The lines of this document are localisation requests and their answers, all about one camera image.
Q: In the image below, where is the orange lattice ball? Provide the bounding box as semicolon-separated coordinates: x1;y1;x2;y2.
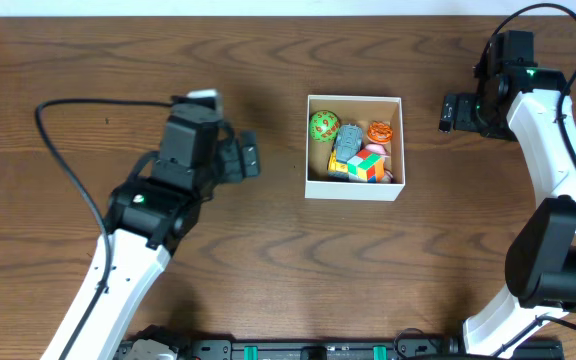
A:
367;121;393;145

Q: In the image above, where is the green ball with red numbers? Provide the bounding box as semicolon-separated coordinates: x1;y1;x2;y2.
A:
309;110;341;143

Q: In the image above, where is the pink white duck toy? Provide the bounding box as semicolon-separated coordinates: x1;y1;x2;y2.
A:
365;143;394;183

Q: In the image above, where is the yellow grey toy truck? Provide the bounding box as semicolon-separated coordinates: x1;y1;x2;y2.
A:
327;124;363;179

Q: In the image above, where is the multicoloured puzzle cube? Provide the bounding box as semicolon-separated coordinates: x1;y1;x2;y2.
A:
347;149;385;183

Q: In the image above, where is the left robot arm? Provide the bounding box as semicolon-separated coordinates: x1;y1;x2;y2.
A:
35;89;260;359

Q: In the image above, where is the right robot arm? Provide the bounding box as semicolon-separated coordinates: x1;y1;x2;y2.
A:
439;31;576;359

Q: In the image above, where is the white cardboard box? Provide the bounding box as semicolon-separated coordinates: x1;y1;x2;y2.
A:
305;95;406;201

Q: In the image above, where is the right black cable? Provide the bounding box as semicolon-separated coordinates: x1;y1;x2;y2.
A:
475;2;576;221

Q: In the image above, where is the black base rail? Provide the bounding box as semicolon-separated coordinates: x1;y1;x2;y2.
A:
117;324;565;360

